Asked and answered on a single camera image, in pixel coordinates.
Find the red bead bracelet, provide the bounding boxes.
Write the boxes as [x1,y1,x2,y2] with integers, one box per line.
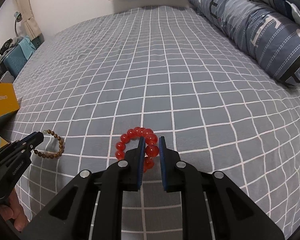
[114,126,160,173]

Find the person's left hand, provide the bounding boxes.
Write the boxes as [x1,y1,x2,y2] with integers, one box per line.
[0,189,29,232]

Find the teal suitcase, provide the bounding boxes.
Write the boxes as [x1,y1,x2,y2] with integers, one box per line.
[3,45,27,78]

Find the grey checked bed sheet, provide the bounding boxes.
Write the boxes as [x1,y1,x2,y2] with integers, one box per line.
[2,7,300,237]

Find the teal cloth on suitcase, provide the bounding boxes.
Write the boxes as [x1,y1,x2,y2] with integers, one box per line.
[18,36,36,60]

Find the blue desk lamp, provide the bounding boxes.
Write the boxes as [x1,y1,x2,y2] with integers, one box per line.
[14,11,23,37]

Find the beige tied curtain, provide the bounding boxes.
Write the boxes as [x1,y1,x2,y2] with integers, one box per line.
[13,0,42,41]

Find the blue grey patterned pillow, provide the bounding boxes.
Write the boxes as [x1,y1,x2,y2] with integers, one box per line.
[189,0,300,86]

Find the brown wooden bead bracelet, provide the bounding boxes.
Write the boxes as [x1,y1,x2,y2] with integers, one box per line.
[33,128,65,159]

